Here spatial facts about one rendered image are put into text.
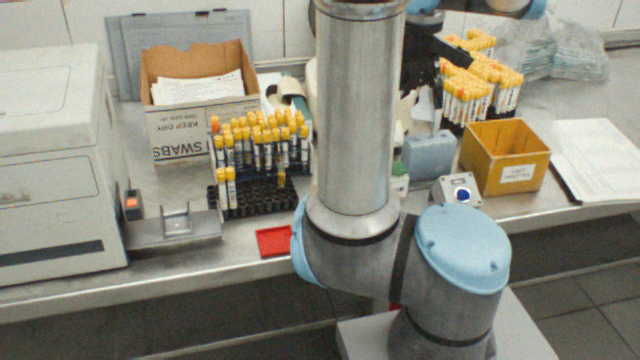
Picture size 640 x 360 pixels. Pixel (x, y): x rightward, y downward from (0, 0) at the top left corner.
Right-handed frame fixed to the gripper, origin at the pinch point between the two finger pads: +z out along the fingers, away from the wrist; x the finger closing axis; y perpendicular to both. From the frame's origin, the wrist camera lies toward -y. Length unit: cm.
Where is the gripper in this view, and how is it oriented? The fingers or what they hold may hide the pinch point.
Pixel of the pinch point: (419, 117)
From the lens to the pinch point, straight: 112.4
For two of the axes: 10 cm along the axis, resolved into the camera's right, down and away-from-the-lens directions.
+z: -0.2, 8.0, 6.0
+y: -9.6, 1.6, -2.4
